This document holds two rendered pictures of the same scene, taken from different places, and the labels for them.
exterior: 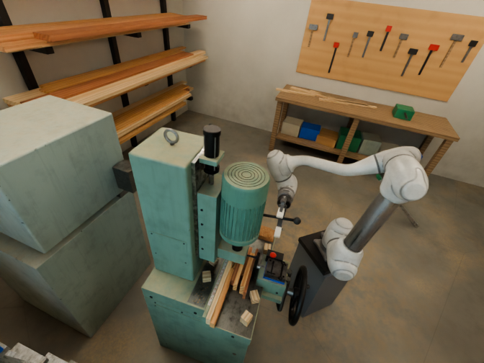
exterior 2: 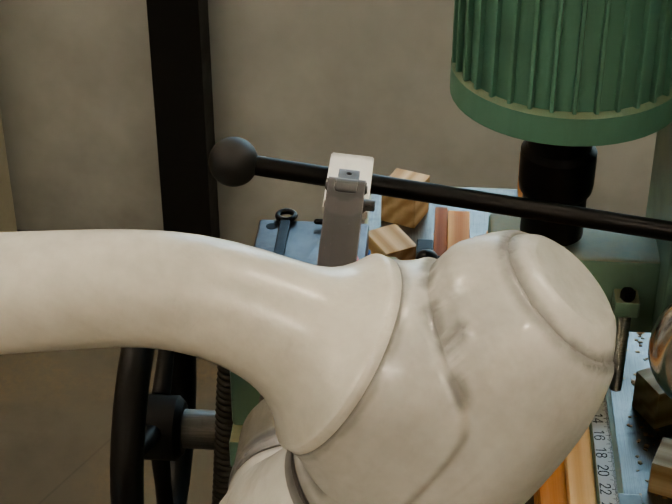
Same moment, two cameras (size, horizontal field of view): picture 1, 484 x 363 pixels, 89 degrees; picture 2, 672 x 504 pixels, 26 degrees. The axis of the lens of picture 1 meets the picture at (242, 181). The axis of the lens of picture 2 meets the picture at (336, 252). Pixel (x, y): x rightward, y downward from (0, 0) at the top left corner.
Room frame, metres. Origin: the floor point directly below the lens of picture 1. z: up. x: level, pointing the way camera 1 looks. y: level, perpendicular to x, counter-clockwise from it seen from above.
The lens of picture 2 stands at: (1.67, -0.33, 1.67)
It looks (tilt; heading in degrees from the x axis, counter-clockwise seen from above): 33 degrees down; 172
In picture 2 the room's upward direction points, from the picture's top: straight up
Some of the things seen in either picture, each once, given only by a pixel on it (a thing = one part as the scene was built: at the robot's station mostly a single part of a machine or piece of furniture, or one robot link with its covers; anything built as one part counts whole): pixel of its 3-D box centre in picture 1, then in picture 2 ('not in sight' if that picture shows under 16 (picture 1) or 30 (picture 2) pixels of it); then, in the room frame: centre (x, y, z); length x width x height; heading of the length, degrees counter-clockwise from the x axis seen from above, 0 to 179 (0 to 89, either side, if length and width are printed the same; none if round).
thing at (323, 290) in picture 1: (316, 274); not in sight; (1.07, -0.66, 0.30); 0.30 x 0.30 x 0.60; 28
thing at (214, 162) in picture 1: (210, 150); not in sight; (0.73, 0.12, 1.53); 0.08 x 0.08 x 0.17; 78
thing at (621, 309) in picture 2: not in sight; (621, 336); (0.76, 0.04, 0.97); 0.02 x 0.02 x 0.10; 78
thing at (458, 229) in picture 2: (247, 272); (456, 297); (0.64, -0.07, 0.94); 0.18 x 0.02 x 0.07; 168
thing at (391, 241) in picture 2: (254, 297); (390, 254); (0.54, -0.12, 0.92); 0.04 x 0.03 x 0.04; 18
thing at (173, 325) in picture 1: (211, 305); not in sight; (0.73, 0.10, 0.35); 0.58 x 0.45 x 0.71; 78
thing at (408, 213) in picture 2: (246, 317); (405, 198); (0.44, -0.08, 0.92); 0.04 x 0.04 x 0.04; 57
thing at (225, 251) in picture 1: (232, 251); (570, 280); (0.71, 0.01, 0.99); 0.14 x 0.07 x 0.09; 78
